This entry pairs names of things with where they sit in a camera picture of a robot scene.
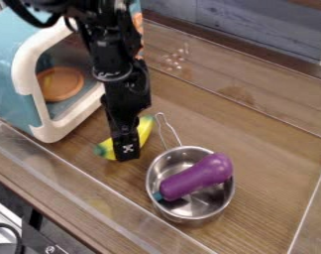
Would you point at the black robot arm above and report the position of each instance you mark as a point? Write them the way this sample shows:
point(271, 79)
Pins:
point(104, 22)

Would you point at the blue toy microwave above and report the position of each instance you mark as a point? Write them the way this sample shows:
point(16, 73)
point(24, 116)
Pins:
point(22, 104)

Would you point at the clear acrylic tray wall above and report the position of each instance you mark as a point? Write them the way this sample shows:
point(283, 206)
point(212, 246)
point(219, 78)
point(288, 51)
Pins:
point(109, 223)

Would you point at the purple toy eggplant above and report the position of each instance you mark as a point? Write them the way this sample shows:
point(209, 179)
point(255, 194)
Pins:
point(212, 171)

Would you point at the yellow toy banana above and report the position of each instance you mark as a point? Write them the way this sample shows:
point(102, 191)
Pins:
point(104, 148)

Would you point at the silver pot with wire handle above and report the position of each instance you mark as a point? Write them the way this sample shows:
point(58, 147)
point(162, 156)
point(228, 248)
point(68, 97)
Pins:
point(201, 206)

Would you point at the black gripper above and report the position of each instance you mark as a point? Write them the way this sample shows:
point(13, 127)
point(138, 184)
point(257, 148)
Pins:
point(128, 97)

